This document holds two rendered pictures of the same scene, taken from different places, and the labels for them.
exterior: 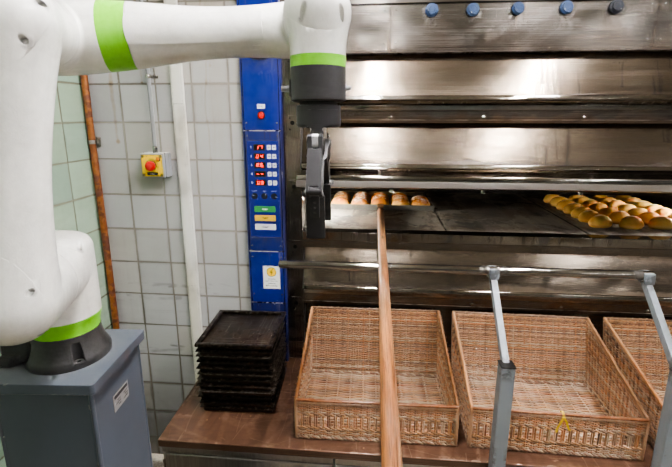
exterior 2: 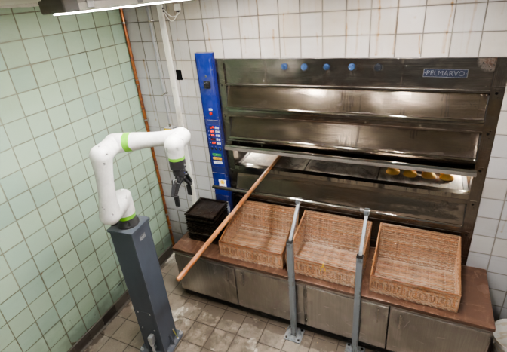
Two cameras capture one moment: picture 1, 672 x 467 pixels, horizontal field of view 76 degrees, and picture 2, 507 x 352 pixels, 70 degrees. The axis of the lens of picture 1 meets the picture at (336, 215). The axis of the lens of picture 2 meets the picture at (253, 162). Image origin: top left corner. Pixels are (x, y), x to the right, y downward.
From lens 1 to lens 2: 1.61 m
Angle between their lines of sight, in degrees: 24
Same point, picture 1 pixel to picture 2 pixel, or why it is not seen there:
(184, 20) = (143, 140)
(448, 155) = (297, 136)
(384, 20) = (262, 70)
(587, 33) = (364, 80)
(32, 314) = (113, 219)
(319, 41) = (172, 156)
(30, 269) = (112, 209)
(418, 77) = (280, 98)
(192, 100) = (182, 103)
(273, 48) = not seen: hidden behind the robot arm
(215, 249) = (199, 169)
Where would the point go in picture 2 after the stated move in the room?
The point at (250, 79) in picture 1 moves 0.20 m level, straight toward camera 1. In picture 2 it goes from (204, 97) to (198, 104)
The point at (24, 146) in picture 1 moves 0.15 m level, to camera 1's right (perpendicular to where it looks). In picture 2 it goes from (106, 184) to (128, 186)
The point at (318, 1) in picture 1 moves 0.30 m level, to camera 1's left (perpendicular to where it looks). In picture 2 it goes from (169, 148) to (124, 145)
